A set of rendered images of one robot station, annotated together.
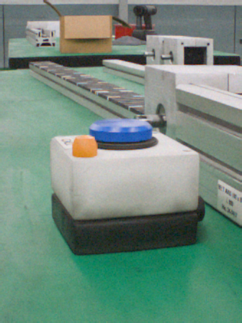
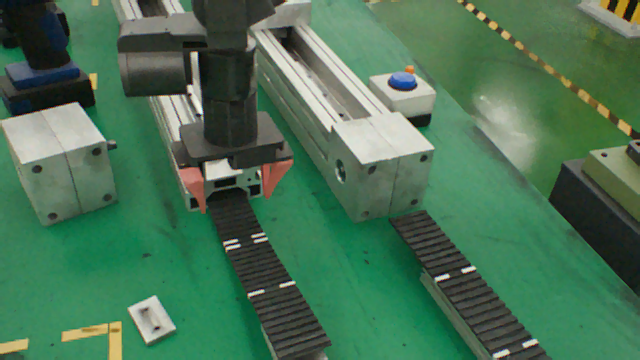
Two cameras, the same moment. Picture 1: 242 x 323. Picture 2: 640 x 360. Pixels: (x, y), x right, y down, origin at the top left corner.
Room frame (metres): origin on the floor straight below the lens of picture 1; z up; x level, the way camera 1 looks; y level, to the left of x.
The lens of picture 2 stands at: (1.19, -0.26, 1.25)
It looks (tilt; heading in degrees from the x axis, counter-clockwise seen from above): 39 degrees down; 169
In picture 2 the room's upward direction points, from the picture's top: 4 degrees clockwise
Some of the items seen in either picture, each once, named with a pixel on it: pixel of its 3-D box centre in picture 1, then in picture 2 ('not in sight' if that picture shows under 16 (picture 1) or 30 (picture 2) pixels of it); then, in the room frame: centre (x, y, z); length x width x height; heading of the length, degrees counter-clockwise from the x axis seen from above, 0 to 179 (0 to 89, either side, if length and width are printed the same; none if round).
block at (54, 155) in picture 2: not in sight; (71, 159); (0.60, -0.46, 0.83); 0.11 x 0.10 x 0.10; 118
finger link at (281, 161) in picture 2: not in sight; (254, 167); (0.68, -0.24, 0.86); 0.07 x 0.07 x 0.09; 15
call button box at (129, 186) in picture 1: (133, 186); (394, 101); (0.44, -0.01, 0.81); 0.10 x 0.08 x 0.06; 105
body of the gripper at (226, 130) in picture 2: not in sight; (230, 118); (0.68, -0.27, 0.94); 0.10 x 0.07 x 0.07; 105
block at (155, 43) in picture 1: (164, 54); not in sight; (1.73, -0.11, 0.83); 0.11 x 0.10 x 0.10; 106
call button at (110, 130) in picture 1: (120, 137); (402, 82); (0.44, 0.00, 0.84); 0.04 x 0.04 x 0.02
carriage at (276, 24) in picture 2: not in sight; (265, 6); (0.20, -0.20, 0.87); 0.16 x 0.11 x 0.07; 15
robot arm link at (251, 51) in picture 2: not in sight; (221, 65); (0.68, -0.27, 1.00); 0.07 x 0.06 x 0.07; 92
